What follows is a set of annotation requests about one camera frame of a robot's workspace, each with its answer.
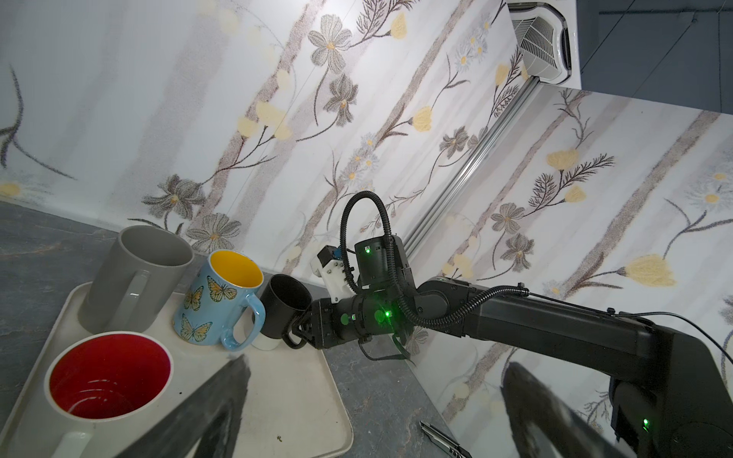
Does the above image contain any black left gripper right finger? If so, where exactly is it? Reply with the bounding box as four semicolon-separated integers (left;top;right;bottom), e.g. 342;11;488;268
501;363;623;457

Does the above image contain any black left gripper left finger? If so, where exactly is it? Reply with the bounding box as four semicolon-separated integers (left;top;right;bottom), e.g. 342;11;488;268
118;356;251;458

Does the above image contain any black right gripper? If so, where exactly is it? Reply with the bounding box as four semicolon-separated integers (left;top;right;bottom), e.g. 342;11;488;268
282;297;366;349

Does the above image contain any white black two-tone mug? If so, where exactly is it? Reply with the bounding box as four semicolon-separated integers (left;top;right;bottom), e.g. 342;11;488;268
253;274;312;351

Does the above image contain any blue butterfly mug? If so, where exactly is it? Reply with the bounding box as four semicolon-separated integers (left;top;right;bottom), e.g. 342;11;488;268
173;249;266;352

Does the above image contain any cream white mug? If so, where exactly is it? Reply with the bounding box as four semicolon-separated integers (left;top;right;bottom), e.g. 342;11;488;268
8;330;175;458

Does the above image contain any grey ceramic mug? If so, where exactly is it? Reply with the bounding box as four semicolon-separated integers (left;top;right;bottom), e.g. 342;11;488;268
77;225;195;334

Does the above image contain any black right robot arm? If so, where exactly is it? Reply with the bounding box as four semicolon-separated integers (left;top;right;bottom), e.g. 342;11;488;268
292;236;732;457

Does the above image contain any beige plastic tray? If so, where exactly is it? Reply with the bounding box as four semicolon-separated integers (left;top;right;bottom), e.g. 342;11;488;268
1;284;353;457

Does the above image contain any ceiling air vent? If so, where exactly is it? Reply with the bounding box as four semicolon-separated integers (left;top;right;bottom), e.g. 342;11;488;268
509;2;573;85

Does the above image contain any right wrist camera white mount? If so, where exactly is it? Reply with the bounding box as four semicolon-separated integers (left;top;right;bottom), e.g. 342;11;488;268
310;245;355;303

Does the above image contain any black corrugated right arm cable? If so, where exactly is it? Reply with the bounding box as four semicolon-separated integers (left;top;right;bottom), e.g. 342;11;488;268
339;190;531;330

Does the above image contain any aluminium corner frame post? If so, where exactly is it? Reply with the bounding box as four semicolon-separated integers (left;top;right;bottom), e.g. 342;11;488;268
403;76;542;260

